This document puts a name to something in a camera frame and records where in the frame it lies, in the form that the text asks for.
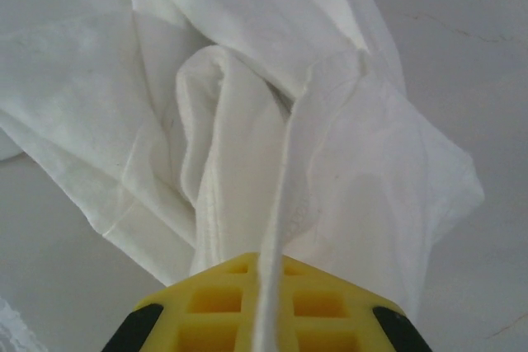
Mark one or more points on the white t-shirt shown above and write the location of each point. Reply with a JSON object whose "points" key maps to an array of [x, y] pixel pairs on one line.
{"points": [[247, 121]]}

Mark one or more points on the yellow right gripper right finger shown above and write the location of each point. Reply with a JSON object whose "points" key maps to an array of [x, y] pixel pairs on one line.
{"points": [[363, 327]]}

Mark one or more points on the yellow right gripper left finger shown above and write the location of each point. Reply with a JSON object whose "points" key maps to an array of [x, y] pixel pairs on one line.
{"points": [[173, 327]]}

